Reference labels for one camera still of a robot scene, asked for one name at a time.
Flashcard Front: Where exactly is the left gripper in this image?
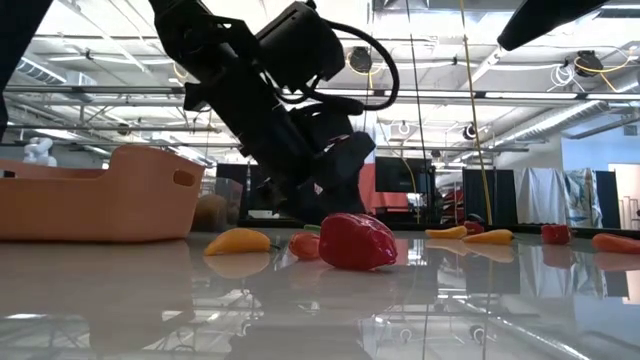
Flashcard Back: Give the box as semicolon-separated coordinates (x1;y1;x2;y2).
182;49;378;225

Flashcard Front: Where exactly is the red long mini pepper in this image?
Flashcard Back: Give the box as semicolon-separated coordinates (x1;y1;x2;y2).
288;231;322;261
591;232;640;255

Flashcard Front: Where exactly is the red pepper with stem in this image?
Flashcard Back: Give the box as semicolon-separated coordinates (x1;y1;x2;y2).
303;212;399;272

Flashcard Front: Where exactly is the black monitor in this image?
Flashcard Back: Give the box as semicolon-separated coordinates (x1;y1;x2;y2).
374;156;434;195

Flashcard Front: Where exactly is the long light bar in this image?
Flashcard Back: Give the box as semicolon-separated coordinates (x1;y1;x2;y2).
0;85;640;101

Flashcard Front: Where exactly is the black partition screen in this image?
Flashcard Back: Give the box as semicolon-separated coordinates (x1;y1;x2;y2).
215;163;251;221

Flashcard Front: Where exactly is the orange long mini pepper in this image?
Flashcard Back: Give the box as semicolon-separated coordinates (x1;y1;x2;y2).
461;228;515;246
203;227;281;257
424;225;469;240

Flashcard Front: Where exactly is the brown round object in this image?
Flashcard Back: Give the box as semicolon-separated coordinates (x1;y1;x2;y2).
190;193;241;234

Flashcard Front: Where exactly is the red cart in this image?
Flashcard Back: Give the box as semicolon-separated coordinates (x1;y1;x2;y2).
439;187;466;224

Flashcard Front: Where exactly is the black curtain panel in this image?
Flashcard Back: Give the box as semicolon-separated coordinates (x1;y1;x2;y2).
462;168;518;226

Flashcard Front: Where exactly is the white sheet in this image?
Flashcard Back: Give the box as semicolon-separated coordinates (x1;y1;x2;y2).
513;167;569;226

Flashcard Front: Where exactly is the patterned sheet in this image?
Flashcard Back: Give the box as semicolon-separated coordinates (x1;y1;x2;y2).
563;168;605;230

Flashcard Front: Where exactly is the narrow black panel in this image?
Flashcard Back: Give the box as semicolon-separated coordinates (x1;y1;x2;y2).
594;170;622;230

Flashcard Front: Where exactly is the orange plastic basket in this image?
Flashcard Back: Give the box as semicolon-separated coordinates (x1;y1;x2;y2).
0;144;207;244

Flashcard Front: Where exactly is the curved yellow cable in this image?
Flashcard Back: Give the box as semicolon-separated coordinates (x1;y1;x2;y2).
398;155;420;225

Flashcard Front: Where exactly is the grey air duct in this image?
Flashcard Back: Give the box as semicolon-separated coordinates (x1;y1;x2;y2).
492;97;640;149
14;55;99;101

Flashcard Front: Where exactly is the thin black cable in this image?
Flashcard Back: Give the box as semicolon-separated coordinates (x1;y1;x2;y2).
404;0;429;225

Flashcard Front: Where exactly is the black camera cable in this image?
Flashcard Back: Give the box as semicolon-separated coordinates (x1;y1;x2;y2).
272;19;401;117

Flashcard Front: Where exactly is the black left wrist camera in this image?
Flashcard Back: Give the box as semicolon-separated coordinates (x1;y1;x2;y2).
255;1;347;95

